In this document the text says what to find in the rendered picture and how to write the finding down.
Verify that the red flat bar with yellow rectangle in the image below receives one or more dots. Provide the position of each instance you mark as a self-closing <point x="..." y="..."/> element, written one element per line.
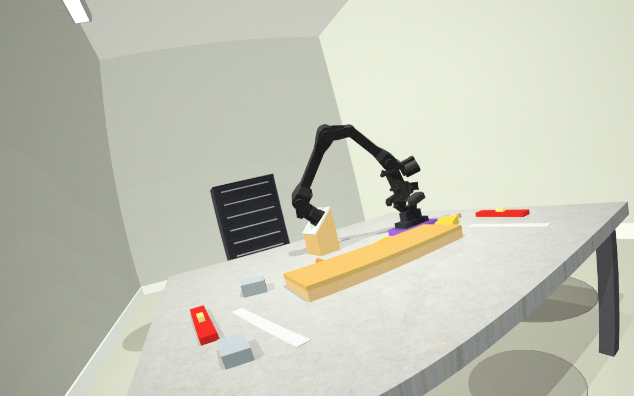
<point x="501" y="212"/>
<point x="205" y="329"/>

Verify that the long wooden plank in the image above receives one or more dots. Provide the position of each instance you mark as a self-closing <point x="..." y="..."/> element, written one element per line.
<point x="338" y="273"/>

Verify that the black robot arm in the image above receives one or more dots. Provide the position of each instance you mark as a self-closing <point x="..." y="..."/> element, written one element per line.
<point x="325" y="135"/>

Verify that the purple rectangular tray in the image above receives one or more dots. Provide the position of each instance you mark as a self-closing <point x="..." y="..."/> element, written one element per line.
<point x="394" y="231"/>

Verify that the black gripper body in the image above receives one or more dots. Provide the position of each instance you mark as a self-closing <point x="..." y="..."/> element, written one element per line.
<point x="401" y="194"/>

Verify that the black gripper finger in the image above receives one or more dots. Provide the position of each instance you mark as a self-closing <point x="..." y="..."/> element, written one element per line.
<point x="402" y="207"/>
<point x="413" y="210"/>

